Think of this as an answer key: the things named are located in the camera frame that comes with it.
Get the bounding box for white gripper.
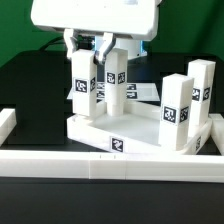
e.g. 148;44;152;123
31;0;159;65

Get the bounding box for white U-shaped fence frame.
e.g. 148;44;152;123
0;108;224;183

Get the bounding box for black cables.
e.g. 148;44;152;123
39;35;68;52

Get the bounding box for white marker sheet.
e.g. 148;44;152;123
67;82;160;102

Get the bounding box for white desk tabletop tray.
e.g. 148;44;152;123
65;99;214;156

